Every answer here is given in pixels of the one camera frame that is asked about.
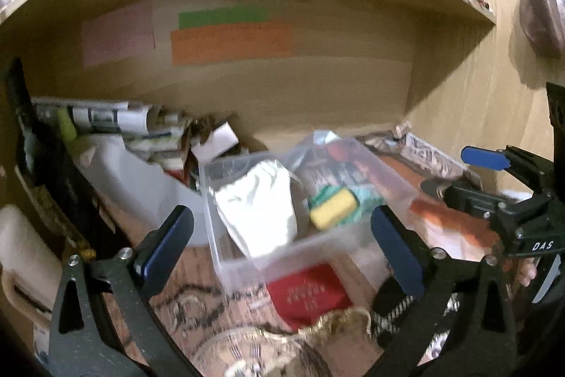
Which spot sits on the white plastic tub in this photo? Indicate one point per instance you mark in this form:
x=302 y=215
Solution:
x=132 y=178

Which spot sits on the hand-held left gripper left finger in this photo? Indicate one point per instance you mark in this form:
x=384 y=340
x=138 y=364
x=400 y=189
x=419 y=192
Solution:
x=162 y=245

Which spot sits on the small white box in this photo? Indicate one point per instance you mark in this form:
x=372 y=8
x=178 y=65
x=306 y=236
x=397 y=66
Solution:
x=216 y=145

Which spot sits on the rolled newspaper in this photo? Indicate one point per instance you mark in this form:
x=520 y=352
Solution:
x=110 y=116

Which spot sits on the orange paper sheet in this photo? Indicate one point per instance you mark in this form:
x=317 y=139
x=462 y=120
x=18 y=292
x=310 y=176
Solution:
x=231 y=45

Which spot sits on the clear patterned plastic bag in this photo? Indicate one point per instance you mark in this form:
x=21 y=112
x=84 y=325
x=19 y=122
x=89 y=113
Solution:
x=247 y=352

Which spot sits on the black panel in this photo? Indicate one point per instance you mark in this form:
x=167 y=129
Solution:
x=57 y=174

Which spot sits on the patterned foil packet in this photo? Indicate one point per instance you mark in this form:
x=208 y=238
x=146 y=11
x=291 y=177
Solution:
x=423 y=151

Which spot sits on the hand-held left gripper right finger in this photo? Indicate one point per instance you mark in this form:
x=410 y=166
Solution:
x=397 y=250

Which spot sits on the yellow sponge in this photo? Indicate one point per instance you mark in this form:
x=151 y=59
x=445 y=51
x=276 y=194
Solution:
x=333 y=209

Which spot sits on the pink paper sheet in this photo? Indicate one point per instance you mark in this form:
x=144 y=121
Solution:
x=117 y=33

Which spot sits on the gold tassel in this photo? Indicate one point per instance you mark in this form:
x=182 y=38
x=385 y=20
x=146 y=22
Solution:
x=340 y=320

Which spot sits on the beige plastic container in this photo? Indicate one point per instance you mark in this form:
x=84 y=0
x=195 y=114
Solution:
x=24 y=253

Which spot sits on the red packet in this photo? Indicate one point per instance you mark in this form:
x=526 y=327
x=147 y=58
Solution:
x=346 y=150

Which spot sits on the red pouch with gold print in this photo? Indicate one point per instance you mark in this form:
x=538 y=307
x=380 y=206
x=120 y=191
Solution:
x=309 y=293

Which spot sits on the orange cloth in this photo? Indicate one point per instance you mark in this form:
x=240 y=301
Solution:
x=454 y=222

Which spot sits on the yellow-green marker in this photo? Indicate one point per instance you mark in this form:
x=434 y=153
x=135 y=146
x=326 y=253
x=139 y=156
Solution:
x=67 y=124

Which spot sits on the clear plastic container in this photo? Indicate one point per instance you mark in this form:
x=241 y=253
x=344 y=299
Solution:
x=247 y=267

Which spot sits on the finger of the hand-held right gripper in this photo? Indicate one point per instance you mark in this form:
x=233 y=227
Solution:
x=468 y=197
x=483 y=157

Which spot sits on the brown hat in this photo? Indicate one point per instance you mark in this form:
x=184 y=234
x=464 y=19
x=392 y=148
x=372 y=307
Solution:
x=540 y=6

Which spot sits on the green paper strip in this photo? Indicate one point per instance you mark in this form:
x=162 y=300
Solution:
x=220 y=18

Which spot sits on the person's right hand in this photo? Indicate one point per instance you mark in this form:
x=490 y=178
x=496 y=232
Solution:
x=526 y=272

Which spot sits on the white cloth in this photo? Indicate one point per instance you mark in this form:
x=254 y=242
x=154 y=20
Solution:
x=260 y=204

